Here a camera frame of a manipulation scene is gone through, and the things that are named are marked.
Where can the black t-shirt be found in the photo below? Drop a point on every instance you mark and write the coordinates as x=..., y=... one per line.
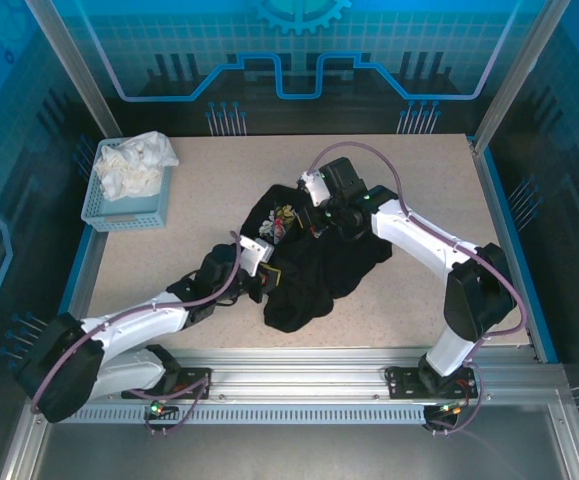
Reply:
x=319, y=280

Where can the light blue plastic basket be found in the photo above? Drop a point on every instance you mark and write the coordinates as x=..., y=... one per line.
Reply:
x=129, y=217

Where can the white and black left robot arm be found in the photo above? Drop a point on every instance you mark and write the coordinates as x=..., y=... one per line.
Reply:
x=134, y=320

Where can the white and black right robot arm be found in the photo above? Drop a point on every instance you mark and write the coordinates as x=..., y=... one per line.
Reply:
x=414, y=240

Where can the crumpled white t-shirt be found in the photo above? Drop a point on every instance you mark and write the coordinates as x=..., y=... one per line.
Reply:
x=129, y=165

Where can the aluminium mounting beam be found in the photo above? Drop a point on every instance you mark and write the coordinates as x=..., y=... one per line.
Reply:
x=294, y=372

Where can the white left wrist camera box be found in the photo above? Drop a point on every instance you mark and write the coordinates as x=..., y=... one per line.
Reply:
x=256, y=252

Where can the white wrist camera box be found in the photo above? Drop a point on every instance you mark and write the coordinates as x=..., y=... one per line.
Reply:
x=316, y=189
x=256, y=252

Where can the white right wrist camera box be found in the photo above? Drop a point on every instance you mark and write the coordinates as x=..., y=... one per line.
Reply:
x=316, y=189

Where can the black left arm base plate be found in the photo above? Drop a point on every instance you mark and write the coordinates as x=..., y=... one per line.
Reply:
x=191, y=376

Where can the blue and silver left table rail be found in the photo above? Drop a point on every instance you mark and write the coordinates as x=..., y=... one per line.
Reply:
x=88, y=260

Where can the blue and silver table rail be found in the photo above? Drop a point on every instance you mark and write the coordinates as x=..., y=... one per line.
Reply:
x=499, y=200
x=88, y=260

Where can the blue and silver right table rail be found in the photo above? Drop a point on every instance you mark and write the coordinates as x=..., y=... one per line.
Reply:
x=499, y=200

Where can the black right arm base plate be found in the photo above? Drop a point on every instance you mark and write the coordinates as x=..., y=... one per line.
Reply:
x=404, y=385

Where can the aluminium right frame post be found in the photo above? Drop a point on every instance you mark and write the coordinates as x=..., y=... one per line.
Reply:
x=515, y=75

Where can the aluminium frame post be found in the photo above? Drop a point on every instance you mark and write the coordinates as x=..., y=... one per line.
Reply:
x=89, y=85
x=515, y=75

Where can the aluminium left frame post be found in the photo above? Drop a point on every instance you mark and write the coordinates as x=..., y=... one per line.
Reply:
x=89, y=85

